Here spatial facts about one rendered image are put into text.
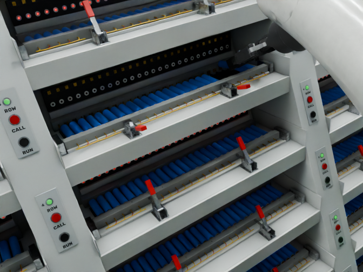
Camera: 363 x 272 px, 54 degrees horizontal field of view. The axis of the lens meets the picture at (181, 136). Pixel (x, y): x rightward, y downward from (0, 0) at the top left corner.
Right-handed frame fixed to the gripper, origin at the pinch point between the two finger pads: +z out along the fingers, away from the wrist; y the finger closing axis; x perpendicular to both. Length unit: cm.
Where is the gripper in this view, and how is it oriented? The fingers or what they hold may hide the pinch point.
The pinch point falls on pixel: (239, 60)
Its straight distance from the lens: 95.7
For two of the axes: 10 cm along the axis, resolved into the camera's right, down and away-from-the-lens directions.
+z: -4.0, 1.1, 9.1
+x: 3.7, 9.3, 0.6
